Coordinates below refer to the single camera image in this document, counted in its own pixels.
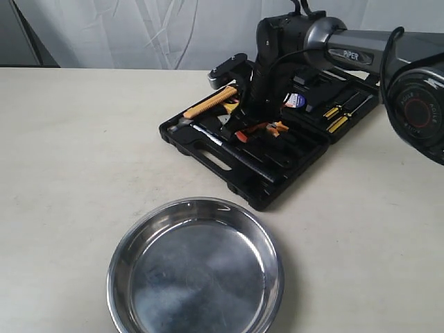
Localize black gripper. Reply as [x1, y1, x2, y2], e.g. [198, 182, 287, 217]
[242, 60, 295, 117]

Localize black plastic tool case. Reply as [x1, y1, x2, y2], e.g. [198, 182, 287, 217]
[159, 65, 379, 211]

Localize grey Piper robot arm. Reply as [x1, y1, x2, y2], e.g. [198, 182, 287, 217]
[246, 11, 443, 164]

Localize blue round tape measure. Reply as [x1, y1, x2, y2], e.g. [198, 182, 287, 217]
[284, 93, 306, 108]

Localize yellow black screwdriver upper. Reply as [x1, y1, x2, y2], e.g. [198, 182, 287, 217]
[323, 90, 359, 119]

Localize yellow black screwdriver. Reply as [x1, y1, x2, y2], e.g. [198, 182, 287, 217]
[323, 90, 359, 119]
[326, 94, 373, 134]

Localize yellow black screwdriver lower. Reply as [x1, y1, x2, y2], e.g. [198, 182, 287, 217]
[326, 94, 373, 134]

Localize round steel tray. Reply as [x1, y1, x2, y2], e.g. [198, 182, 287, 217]
[106, 197, 284, 332]

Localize white backdrop curtain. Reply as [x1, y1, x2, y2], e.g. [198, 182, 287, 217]
[13, 0, 444, 70]

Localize orange handled pliers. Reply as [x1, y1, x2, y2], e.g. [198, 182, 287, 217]
[235, 121, 289, 144]

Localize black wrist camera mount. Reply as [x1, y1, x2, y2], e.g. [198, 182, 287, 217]
[207, 53, 254, 89]

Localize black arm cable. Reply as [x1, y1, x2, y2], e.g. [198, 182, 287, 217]
[288, 0, 327, 20]

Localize dark vertical frame post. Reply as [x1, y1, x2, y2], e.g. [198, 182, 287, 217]
[10, 1, 60, 68]

